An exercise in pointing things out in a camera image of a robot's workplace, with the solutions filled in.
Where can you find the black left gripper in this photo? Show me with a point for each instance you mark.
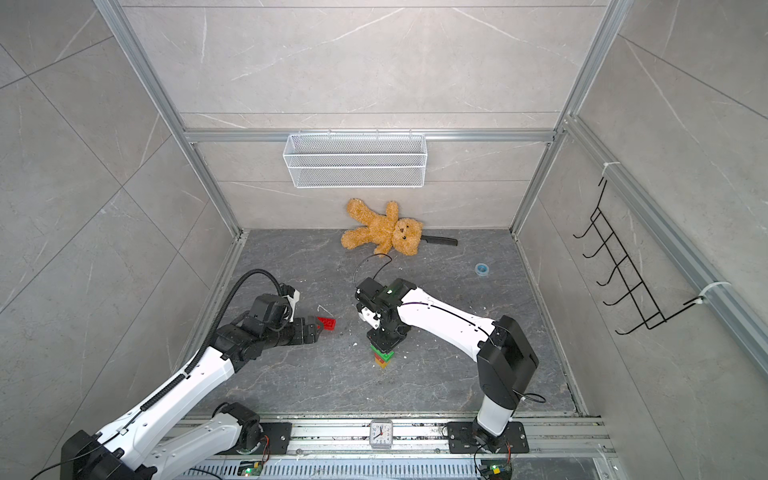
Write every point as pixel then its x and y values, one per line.
pixel 302 336

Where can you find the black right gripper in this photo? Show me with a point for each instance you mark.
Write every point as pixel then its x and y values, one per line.
pixel 383 345

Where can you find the red long lego brick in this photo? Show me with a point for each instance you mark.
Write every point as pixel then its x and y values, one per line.
pixel 328 324

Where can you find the green lego brick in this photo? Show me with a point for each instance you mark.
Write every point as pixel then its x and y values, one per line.
pixel 384 356

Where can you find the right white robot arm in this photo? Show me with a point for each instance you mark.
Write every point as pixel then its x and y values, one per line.
pixel 504 357

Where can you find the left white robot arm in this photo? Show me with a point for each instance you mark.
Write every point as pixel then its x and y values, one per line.
pixel 135 445

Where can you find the brown teddy bear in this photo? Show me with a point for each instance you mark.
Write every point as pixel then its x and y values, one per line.
pixel 387 231

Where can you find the black comb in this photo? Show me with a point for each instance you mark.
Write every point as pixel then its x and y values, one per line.
pixel 439 240

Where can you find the small white clock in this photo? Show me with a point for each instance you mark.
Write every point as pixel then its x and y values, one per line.
pixel 381 434

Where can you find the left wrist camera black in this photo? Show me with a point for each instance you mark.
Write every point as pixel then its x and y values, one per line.
pixel 272 312

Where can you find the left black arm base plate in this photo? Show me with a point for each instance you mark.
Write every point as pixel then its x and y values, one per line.
pixel 276 436

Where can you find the white wire mesh basket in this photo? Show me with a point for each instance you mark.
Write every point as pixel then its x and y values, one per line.
pixel 356 160

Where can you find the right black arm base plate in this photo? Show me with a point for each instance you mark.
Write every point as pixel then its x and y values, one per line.
pixel 468 437

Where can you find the black wire hook rack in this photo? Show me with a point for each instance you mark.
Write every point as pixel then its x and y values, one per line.
pixel 625 272

